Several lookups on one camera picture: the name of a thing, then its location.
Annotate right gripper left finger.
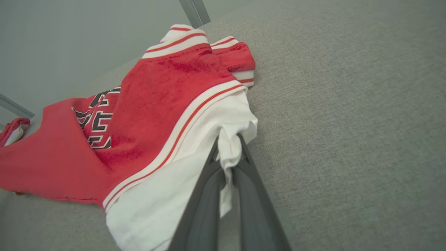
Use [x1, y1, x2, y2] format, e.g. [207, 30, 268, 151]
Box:
[168, 137, 227, 251]

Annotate red jersey with white sleeves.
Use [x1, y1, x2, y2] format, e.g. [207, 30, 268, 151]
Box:
[0, 24, 259, 251]

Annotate red shorts with white trim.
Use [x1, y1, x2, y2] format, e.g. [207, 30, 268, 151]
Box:
[0, 117, 31, 147]

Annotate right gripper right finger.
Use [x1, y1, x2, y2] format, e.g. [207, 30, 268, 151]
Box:
[231, 134, 292, 251]

